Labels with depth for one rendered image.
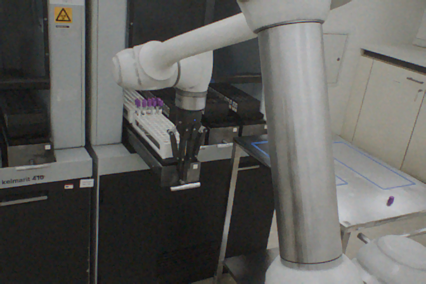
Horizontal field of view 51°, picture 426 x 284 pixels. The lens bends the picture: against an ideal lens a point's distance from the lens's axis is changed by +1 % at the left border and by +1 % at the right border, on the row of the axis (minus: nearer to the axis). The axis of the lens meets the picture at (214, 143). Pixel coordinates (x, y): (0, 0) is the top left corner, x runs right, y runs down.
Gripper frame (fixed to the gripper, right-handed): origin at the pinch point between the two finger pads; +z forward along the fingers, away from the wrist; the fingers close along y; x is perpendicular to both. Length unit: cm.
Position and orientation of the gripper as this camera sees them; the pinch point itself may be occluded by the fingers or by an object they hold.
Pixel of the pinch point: (183, 168)
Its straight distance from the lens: 137.0
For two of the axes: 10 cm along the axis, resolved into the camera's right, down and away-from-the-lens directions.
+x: 4.8, 3.9, -7.9
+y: -8.7, 0.9, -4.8
